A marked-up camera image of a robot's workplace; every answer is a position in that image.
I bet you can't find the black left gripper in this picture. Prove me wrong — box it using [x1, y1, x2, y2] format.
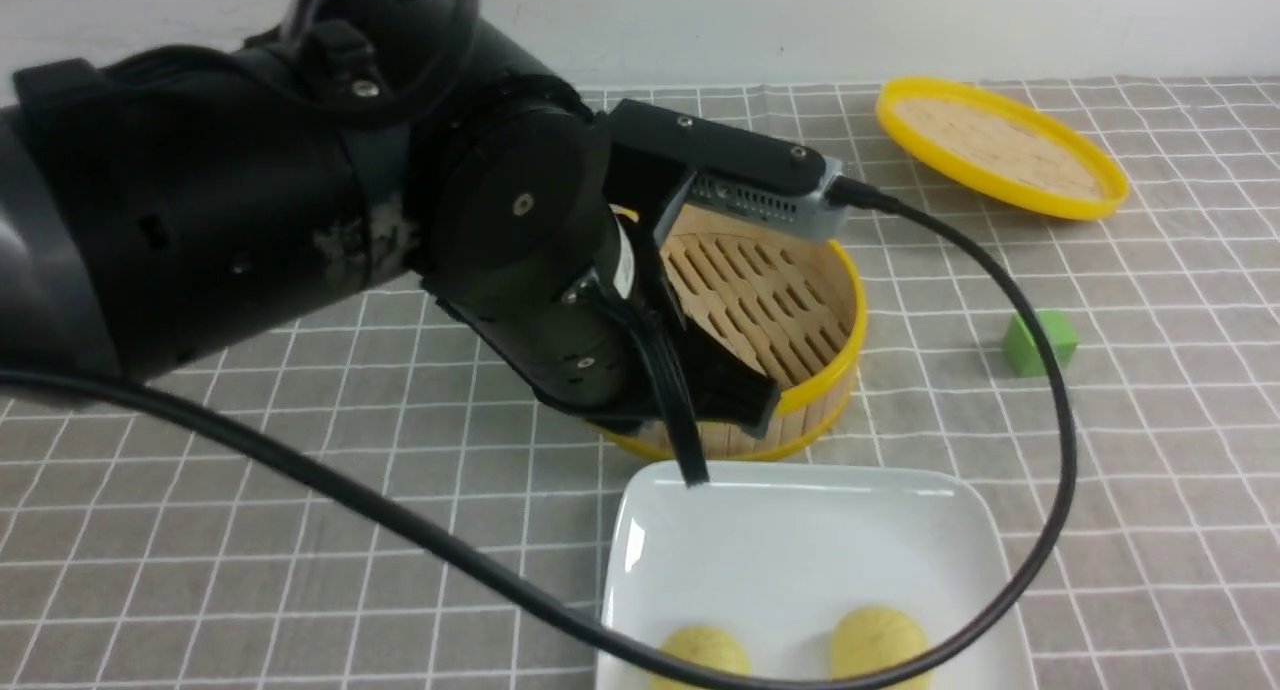
[420, 201, 781, 488]

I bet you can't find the bamboo steamer basket yellow rim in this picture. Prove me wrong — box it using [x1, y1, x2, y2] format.
[662, 206, 868, 461]

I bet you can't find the green cube block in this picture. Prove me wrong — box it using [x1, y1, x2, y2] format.
[1002, 310, 1080, 376]

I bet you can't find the bamboo steamer lid yellow rim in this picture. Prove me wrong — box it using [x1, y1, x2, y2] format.
[876, 76, 1130, 221]

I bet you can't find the white square plate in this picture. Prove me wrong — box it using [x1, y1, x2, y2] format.
[602, 461, 1010, 680]

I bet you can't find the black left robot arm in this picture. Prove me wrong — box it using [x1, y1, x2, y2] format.
[3, 0, 780, 484]

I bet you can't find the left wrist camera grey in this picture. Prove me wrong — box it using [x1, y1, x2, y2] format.
[599, 99, 849, 245]

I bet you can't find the yellow steamed bun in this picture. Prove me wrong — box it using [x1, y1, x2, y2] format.
[828, 606, 931, 678]
[659, 623, 753, 675]

